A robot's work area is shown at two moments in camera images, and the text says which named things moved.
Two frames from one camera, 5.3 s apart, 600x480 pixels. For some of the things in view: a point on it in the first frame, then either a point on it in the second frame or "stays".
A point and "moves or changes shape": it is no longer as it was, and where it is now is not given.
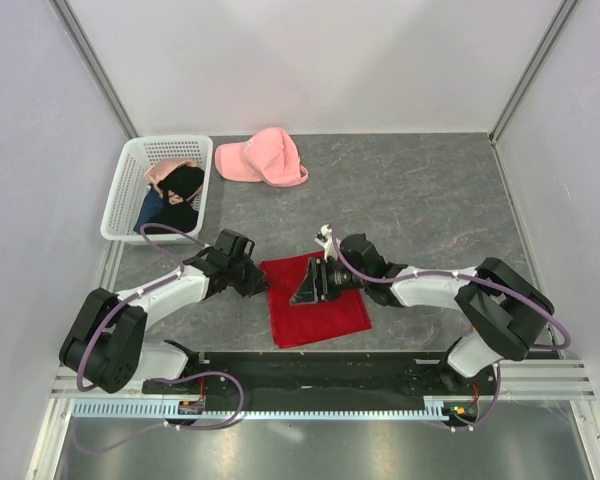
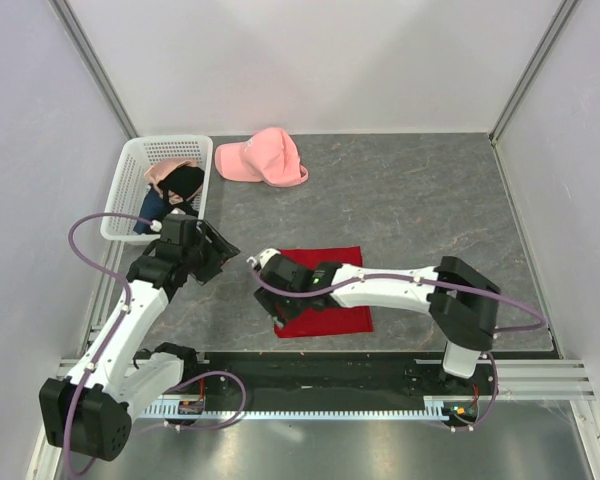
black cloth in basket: x=181 y=182 stays
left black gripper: x=256 y=283 to x=219 y=251
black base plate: x=329 y=377 stays
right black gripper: x=308 y=291 to x=270 y=300
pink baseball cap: x=268 y=156 stays
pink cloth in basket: x=157 y=172 stays
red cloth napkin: x=296 y=324 moves or changes shape
